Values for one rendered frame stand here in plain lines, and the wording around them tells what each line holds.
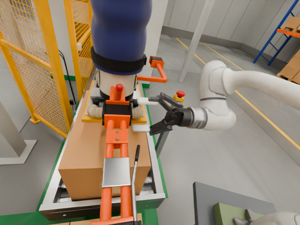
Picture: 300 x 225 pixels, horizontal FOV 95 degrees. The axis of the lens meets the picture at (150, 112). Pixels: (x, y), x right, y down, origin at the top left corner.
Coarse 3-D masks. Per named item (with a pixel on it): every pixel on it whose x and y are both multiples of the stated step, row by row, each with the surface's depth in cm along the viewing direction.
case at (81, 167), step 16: (80, 112) 83; (80, 128) 74; (96, 128) 77; (80, 144) 67; (96, 144) 69; (128, 144) 73; (144, 144) 75; (64, 160) 60; (80, 160) 61; (96, 160) 63; (144, 160) 68; (64, 176) 61; (80, 176) 63; (96, 176) 65; (144, 176) 73; (80, 192) 75; (96, 192) 78
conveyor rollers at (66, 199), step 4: (148, 180) 101; (64, 184) 88; (64, 188) 87; (140, 192) 93; (144, 192) 94; (148, 192) 94; (152, 192) 95; (68, 196) 84; (60, 200) 81; (64, 200) 82; (68, 200) 82
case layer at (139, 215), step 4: (116, 216) 82; (120, 216) 82; (140, 216) 84; (84, 220) 78; (88, 220) 78; (92, 220) 78; (96, 220) 78; (52, 224) 74; (56, 224) 74; (60, 224) 74; (64, 224) 74; (68, 224) 75; (72, 224) 75; (76, 224) 75; (80, 224) 76; (84, 224) 76; (88, 224) 76
